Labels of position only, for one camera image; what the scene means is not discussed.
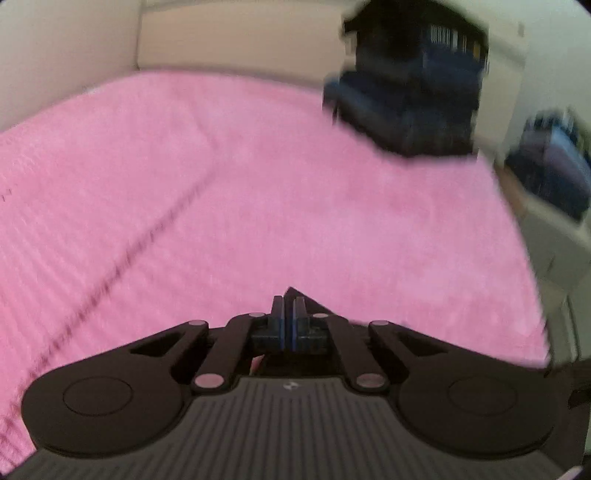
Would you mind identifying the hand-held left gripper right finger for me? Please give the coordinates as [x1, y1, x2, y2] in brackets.
[294, 296, 446, 394]

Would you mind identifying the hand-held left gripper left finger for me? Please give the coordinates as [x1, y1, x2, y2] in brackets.
[131, 295, 284, 394]

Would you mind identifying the black long-sleeve shirt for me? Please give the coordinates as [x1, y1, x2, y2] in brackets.
[283, 286, 345, 324]

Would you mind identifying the pink ribbed blanket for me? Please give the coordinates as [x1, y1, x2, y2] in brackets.
[0, 69, 552, 462]

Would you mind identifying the dark blue cloth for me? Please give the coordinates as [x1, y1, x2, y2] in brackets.
[505, 107, 591, 221]

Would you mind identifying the white cabinet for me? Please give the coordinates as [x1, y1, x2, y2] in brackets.
[495, 161, 591, 367]

